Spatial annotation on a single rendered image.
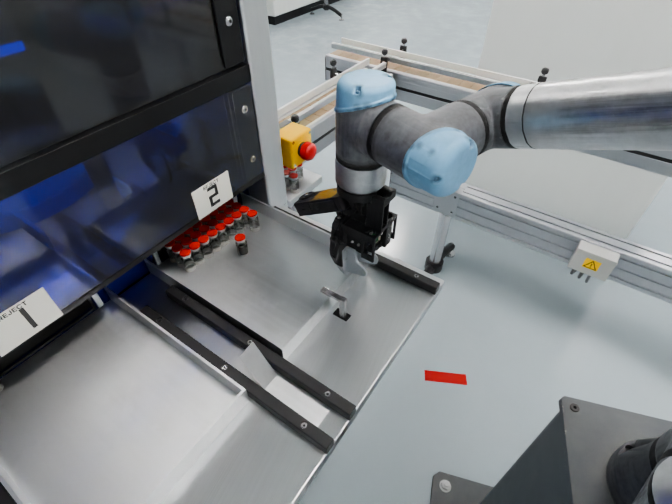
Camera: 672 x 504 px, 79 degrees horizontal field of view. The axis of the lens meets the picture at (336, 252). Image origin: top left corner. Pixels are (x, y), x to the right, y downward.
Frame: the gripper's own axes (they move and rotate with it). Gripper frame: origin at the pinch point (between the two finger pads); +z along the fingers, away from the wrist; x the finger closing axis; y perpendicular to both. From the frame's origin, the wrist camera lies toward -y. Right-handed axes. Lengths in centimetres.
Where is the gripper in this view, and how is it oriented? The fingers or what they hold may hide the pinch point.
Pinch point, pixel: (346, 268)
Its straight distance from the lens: 76.0
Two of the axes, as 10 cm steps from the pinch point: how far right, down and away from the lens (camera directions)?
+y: 8.2, 4.0, -4.1
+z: 0.0, 7.1, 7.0
